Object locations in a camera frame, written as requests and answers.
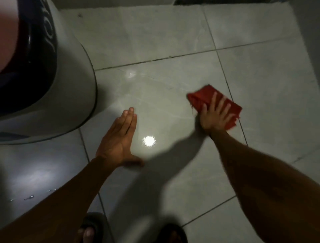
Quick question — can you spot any person's left hand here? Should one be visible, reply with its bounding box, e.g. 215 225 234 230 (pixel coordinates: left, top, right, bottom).
96 107 145 168

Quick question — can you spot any person's right hand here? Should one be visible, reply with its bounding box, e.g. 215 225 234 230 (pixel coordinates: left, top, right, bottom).
199 91 237 133

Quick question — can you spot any red cleaning cloth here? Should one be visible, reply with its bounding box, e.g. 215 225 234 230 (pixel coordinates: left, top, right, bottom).
187 84 243 131

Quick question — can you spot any white bucket with dark rim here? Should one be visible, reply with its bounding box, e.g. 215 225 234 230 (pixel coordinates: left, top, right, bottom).
0 0 98 146

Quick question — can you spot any person's left forearm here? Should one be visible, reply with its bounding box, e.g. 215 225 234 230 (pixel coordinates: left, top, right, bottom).
0 156 120 243

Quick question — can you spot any person's right forearm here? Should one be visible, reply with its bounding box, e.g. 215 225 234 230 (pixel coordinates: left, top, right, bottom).
209 130 320 243

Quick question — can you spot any person's left foot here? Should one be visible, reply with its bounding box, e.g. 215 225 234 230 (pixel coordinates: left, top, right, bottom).
76 228 95 243

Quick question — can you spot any dark grey left sandal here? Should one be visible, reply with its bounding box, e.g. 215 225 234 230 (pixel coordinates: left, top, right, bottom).
75 212 108 243

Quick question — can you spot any dark grey sandal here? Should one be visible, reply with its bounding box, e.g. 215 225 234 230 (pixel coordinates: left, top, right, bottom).
75 212 108 243
154 223 188 243

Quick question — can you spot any dark grey right sandal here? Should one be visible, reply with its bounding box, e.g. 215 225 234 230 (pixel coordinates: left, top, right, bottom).
154 223 188 243

